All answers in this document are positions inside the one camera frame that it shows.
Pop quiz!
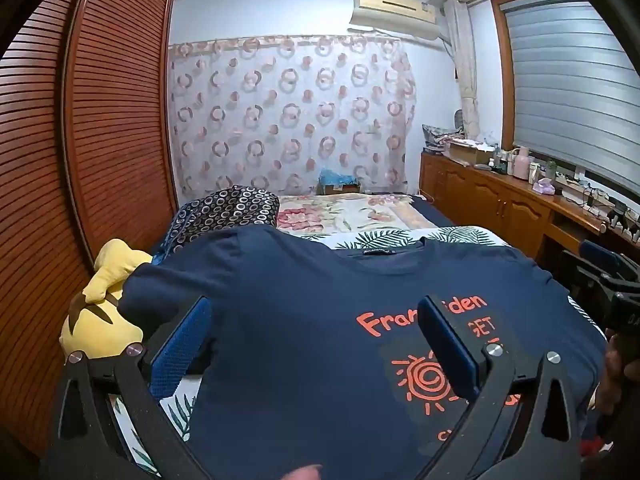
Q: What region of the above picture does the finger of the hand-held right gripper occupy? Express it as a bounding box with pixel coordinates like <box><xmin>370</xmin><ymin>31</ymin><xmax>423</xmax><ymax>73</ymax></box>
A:
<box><xmin>579</xmin><ymin>240</ymin><xmax>632</xmax><ymax>281</ymax></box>

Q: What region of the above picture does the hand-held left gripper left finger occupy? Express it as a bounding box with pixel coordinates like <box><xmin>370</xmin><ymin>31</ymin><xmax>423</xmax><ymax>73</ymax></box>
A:
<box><xmin>47</xmin><ymin>296</ymin><xmax>213</xmax><ymax>480</ymax></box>

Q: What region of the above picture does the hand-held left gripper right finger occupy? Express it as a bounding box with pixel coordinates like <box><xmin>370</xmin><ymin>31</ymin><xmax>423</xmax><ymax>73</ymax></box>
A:
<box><xmin>415</xmin><ymin>294</ymin><xmax>583</xmax><ymax>480</ymax></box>

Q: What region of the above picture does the navy printed t-shirt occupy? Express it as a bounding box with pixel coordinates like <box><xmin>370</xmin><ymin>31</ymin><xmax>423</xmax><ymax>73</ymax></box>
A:
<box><xmin>120</xmin><ymin>225</ymin><xmax>608</xmax><ymax>480</ymax></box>

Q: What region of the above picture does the person's right hand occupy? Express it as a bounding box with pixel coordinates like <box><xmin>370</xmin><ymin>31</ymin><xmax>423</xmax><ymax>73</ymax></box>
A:
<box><xmin>597</xmin><ymin>330</ymin><xmax>640</xmax><ymax>411</ymax></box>

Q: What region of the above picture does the yellow plush toy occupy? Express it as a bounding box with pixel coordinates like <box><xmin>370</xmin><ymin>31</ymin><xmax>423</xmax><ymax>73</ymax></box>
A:
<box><xmin>59</xmin><ymin>239</ymin><xmax>153</xmax><ymax>361</ymax></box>

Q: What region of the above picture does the palm-leaf print sheet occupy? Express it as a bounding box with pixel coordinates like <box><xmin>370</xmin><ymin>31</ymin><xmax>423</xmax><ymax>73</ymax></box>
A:
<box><xmin>107</xmin><ymin>225</ymin><xmax>511</xmax><ymax>478</ymax></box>

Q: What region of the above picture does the pink bottle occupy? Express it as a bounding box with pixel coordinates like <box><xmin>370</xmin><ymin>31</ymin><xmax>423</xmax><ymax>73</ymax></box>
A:
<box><xmin>513</xmin><ymin>146</ymin><xmax>532</xmax><ymax>181</ymax></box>

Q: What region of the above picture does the wooden sideboard cabinet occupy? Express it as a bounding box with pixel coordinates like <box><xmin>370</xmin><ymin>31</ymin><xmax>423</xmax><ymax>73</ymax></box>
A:
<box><xmin>419</xmin><ymin>152</ymin><xmax>640</xmax><ymax>261</ymax></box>

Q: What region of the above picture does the navy bedsheet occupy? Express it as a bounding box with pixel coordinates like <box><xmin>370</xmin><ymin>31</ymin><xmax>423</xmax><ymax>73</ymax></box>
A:
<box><xmin>410</xmin><ymin>195</ymin><xmax>456</xmax><ymax>228</ymax></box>

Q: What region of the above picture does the open cardboard box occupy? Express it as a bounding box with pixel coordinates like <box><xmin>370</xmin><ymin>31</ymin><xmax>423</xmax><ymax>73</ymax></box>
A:
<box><xmin>445</xmin><ymin>140</ymin><xmax>493</xmax><ymax>166</ymax></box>

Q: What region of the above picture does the floral blanket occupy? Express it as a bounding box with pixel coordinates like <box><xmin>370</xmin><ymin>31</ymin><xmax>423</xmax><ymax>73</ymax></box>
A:
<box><xmin>277</xmin><ymin>194</ymin><xmax>436</xmax><ymax>238</ymax></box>

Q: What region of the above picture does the grey window blind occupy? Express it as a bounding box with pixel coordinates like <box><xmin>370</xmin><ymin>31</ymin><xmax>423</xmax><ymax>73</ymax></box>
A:
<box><xmin>500</xmin><ymin>0</ymin><xmax>640</xmax><ymax>183</ymax></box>

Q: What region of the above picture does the patterned bag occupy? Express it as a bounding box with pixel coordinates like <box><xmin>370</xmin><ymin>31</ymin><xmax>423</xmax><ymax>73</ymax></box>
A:
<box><xmin>422</xmin><ymin>124</ymin><xmax>466</xmax><ymax>153</ymax></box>

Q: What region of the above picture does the cream corner curtain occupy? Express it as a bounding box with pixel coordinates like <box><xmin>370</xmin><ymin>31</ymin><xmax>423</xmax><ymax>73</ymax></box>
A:
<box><xmin>442</xmin><ymin>0</ymin><xmax>481</xmax><ymax>138</ymax></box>

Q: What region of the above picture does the brown louvered wardrobe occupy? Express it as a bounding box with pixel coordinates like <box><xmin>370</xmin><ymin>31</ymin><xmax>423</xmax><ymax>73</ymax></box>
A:
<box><xmin>0</xmin><ymin>0</ymin><xmax>178</xmax><ymax>461</ymax></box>

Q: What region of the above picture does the circle-patterned sheer curtain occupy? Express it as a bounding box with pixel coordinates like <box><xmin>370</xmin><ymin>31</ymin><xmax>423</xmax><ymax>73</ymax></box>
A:
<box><xmin>167</xmin><ymin>34</ymin><xmax>418</xmax><ymax>201</ymax></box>

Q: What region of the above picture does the blue object by wall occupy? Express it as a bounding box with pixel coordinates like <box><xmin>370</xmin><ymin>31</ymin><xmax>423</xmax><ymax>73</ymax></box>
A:
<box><xmin>317</xmin><ymin>169</ymin><xmax>361</xmax><ymax>196</ymax></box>

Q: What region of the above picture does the cream wall air conditioner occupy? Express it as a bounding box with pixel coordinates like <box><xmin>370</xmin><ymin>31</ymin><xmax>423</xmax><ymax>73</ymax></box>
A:
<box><xmin>348</xmin><ymin>0</ymin><xmax>441</xmax><ymax>41</ymax></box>

